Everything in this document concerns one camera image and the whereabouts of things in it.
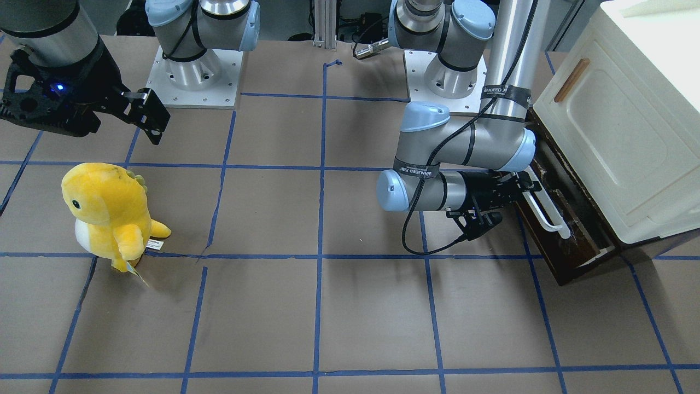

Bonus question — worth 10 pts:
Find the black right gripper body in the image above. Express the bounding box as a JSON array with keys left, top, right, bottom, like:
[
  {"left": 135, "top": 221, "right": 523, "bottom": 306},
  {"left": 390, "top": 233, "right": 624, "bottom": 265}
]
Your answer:
[{"left": 2, "top": 38, "right": 135, "bottom": 137}]

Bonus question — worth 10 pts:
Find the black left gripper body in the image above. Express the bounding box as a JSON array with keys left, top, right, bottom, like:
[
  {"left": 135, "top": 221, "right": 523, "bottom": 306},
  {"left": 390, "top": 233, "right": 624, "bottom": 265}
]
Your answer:
[{"left": 463, "top": 172, "right": 517, "bottom": 217}]

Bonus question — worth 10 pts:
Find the white drawer handle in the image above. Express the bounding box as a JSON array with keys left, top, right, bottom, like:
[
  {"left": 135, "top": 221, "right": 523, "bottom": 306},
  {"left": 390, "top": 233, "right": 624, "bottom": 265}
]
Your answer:
[{"left": 524, "top": 166, "right": 571, "bottom": 239}]

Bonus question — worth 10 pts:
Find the dark brown wooden drawer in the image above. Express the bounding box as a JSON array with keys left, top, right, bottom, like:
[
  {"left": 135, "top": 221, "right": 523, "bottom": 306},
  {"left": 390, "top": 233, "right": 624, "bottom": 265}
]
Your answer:
[{"left": 509, "top": 112, "right": 624, "bottom": 286}]

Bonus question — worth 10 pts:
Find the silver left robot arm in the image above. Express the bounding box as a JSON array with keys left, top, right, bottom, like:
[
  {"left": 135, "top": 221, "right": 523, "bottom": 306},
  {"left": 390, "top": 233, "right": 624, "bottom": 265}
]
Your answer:
[{"left": 376, "top": 1, "right": 550, "bottom": 215}]

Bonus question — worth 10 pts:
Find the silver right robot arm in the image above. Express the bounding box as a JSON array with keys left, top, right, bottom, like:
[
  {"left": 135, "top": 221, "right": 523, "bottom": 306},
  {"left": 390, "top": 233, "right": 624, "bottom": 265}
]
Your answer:
[{"left": 2, "top": 1, "right": 261, "bottom": 145}]

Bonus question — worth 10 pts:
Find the yellow plush dinosaur toy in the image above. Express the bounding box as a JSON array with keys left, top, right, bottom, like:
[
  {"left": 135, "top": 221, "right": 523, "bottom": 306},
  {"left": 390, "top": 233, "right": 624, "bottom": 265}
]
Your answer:
[{"left": 61, "top": 163, "right": 172, "bottom": 277}]

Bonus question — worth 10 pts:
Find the cream white cabinet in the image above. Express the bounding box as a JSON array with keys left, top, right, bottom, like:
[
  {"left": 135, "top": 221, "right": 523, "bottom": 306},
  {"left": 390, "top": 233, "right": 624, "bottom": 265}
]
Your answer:
[{"left": 533, "top": 1, "right": 699, "bottom": 244}]

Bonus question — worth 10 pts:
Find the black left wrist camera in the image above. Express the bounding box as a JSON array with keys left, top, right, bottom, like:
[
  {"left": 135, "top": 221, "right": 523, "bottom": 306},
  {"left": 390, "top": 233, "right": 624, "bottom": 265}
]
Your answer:
[{"left": 445, "top": 211, "right": 503, "bottom": 242}]

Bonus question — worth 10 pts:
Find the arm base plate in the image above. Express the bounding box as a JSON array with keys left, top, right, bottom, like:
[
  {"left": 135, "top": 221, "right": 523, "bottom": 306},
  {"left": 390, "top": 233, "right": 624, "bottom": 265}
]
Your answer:
[
  {"left": 147, "top": 47, "right": 246, "bottom": 109},
  {"left": 404, "top": 50, "right": 487, "bottom": 115}
]

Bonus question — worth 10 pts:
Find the wooden cabinet handle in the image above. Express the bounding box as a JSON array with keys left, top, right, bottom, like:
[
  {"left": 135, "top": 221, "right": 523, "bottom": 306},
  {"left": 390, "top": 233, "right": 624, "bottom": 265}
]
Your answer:
[{"left": 553, "top": 57, "right": 591, "bottom": 103}]

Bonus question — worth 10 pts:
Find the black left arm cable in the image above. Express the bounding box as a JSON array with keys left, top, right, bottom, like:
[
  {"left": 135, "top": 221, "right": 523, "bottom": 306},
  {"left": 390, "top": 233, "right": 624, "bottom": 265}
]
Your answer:
[{"left": 402, "top": 0, "right": 539, "bottom": 256}]

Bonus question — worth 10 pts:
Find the aluminium frame post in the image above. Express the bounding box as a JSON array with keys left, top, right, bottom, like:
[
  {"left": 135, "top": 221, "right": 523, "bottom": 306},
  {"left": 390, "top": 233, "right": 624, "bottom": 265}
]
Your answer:
[{"left": 313, "top": 0, "right": 338, "bottom": 51}]

